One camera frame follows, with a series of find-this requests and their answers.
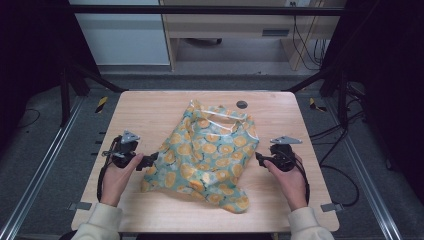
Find thin black floor cable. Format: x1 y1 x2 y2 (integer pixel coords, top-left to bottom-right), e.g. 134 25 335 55
15 107 42 130

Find black metal crossbar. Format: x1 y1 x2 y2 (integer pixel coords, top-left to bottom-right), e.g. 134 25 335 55
68 4 348 17

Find light wooden desk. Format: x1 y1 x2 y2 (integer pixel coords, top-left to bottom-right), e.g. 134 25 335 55
159 0 348 72

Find black floor cables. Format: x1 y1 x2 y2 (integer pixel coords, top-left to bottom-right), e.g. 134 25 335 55
309 81 367 208

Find black hanging cables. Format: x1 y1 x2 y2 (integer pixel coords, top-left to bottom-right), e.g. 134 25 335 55
290 1 330 72

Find person's left hand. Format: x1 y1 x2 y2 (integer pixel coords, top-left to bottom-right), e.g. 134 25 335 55
99 153 145 208

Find yellow black striped tape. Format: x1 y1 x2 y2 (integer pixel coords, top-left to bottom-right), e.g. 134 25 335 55
95 95 110 115
308 97 329 113

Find white cabinet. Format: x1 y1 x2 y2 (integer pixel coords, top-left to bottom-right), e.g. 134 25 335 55
68 0 171 66

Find aluminium frame rail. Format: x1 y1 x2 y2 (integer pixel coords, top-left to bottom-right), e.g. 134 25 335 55
0 95 85 240
324 96 405 240

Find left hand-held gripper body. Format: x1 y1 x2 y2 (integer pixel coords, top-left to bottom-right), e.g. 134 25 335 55
101 129 141 169

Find person's right hand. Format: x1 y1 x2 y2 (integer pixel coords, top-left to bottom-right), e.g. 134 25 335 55
263 154 310 212

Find hand-held gripper black cable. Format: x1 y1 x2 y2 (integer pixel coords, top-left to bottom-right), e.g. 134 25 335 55
96 135 123 203
282 150 311 205

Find black metal stand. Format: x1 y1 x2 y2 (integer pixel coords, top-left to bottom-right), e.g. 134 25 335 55
59 62 128 128
282 64 352 129

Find green orange floral bag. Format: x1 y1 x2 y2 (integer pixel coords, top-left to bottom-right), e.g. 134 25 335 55
139 98 261 215

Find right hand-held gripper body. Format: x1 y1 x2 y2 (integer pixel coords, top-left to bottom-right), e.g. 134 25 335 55
266 135 303 173

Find left hand-held gripper black cable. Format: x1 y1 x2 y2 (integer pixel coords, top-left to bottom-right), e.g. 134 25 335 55
96 135 123 203

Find right hand-held gripper black cable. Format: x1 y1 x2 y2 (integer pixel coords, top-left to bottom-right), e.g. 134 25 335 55
282 150 311 205

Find black curtain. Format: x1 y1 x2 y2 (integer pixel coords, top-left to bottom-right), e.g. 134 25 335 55
320 0 424 204
0 0 102 153

